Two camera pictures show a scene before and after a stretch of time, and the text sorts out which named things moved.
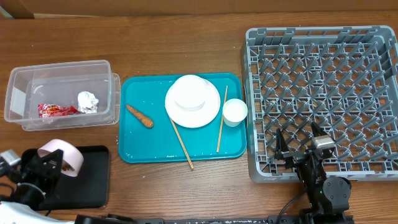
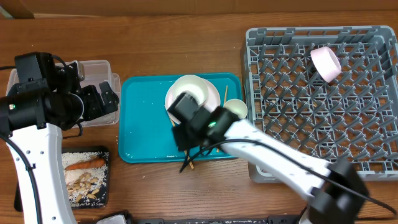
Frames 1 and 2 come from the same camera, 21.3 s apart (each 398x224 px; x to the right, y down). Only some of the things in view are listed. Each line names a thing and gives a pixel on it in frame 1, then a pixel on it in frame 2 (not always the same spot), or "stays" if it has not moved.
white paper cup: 234,110 stays
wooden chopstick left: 182,144 stays
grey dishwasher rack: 344,78 stays
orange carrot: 145,121 -> 98,162
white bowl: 189,93 stays
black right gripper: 280,145 -> 183,143
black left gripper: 37,168 -> 96,107
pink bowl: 73,159 -> 326,63
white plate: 198,117 stays
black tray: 91,188 stays
